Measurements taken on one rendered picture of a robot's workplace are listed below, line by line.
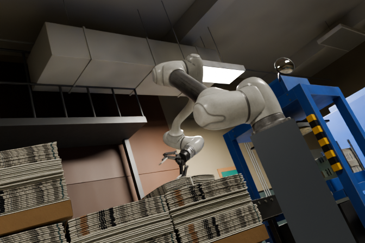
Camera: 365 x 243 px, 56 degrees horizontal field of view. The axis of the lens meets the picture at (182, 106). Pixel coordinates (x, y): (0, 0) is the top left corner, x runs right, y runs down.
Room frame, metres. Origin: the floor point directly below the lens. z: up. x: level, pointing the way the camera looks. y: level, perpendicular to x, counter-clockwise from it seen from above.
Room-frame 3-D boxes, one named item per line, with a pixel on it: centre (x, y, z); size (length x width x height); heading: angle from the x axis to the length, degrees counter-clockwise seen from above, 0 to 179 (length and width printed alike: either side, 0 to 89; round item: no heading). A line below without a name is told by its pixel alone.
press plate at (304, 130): (3.18, -0.84, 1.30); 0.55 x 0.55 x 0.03; 45
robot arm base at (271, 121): (1.55, -0.34, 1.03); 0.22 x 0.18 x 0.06; 169
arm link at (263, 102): (1.53, -0.33, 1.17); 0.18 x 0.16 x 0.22; 113
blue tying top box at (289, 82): (3.17, -0.84, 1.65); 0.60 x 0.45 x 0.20; 45
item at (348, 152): (3.58, -1.25, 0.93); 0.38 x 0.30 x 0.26; 135
